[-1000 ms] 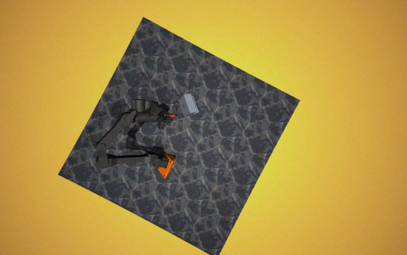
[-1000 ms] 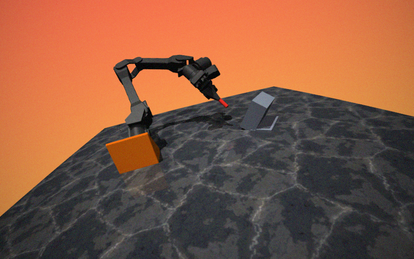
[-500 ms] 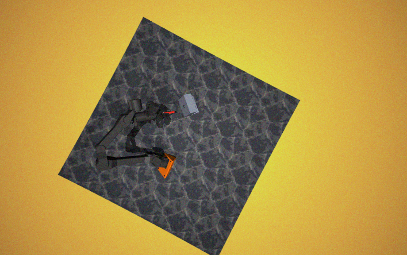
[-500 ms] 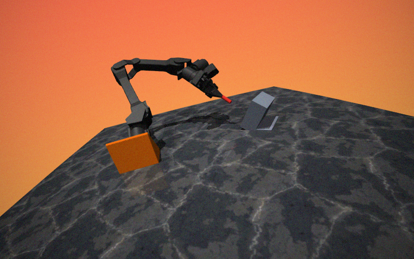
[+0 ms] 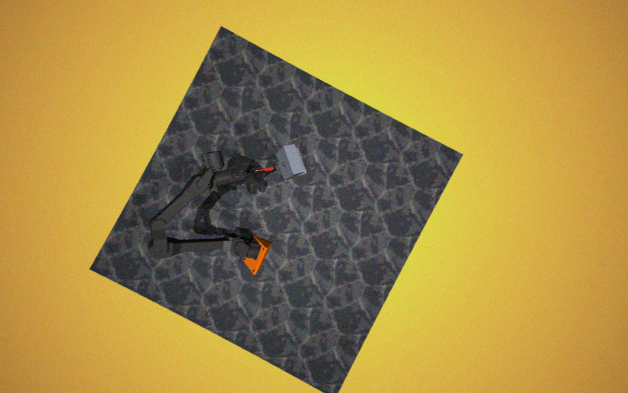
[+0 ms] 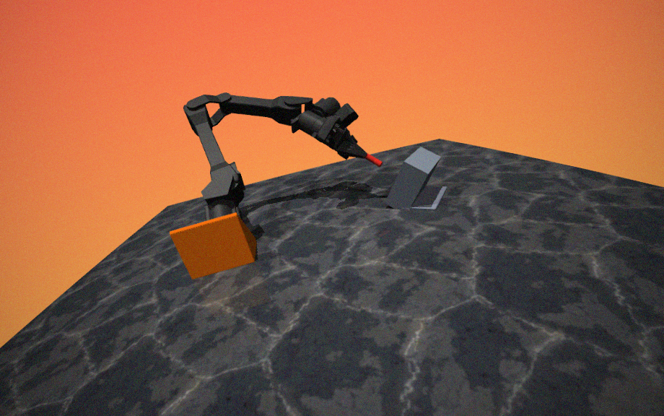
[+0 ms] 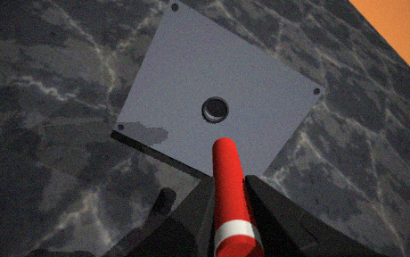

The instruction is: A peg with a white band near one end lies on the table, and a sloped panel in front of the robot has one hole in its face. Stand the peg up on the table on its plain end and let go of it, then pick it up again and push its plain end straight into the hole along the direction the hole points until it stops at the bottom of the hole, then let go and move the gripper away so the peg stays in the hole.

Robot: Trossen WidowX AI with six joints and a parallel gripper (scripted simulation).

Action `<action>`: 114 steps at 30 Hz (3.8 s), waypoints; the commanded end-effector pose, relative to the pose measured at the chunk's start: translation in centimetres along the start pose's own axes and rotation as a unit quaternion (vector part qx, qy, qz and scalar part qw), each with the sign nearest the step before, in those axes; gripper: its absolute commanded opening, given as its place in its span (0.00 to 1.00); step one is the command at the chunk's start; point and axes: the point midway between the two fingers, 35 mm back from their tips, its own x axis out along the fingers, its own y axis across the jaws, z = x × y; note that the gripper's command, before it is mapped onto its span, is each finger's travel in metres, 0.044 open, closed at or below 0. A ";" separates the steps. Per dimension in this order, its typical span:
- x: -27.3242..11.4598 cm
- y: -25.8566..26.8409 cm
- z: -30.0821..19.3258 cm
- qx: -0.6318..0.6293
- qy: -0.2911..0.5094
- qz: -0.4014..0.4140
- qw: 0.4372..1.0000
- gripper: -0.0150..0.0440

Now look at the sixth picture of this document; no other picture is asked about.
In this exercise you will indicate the red peg with white band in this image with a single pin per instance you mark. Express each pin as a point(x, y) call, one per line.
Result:
point(373, 160)

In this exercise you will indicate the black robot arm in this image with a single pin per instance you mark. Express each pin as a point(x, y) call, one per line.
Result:
point(226, 189)

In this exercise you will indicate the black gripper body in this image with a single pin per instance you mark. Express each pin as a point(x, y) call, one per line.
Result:
point(324, 130)

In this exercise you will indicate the dark grey sloped panel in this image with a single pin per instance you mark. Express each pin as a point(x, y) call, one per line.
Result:
point(409, 190)

